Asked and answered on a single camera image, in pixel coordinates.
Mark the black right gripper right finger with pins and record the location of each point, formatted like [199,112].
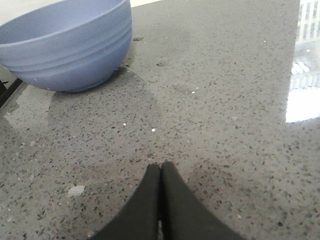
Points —
[184,217]

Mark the black glass gas stove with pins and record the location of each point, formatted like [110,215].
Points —
[6,92]

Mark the blue plastic bowl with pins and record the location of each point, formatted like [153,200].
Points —
[70,45]

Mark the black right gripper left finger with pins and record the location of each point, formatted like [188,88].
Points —
[138,219]

